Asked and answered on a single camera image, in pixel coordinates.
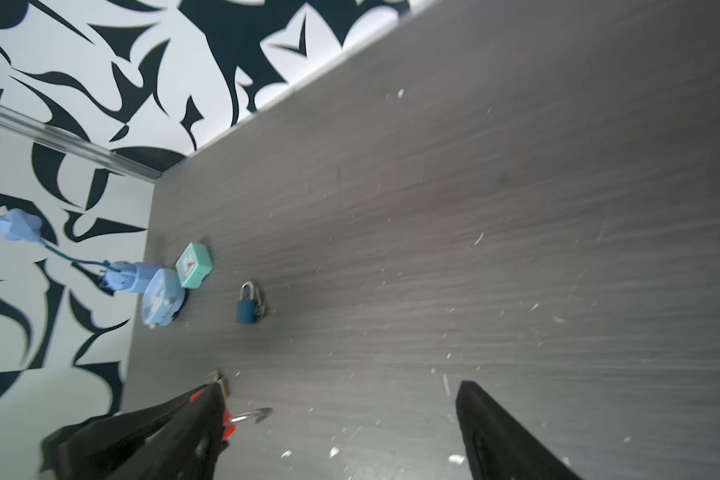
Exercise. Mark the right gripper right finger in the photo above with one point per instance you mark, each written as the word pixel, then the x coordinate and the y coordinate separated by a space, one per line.
pixel 497 446

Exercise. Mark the mint green alarm clock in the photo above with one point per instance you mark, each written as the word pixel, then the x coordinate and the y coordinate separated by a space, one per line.
pixel 194 265

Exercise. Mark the light blue alarm clock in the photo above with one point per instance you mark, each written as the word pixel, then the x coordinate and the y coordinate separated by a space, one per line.
pixel 163 298

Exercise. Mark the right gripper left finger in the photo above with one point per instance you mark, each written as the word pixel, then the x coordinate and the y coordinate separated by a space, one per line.
pixel 179 439

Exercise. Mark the blue padlock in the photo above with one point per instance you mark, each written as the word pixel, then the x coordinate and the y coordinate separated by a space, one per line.
pixel 250 306

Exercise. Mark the red padlock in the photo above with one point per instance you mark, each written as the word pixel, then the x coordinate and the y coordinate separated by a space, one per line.
pixel 231 421

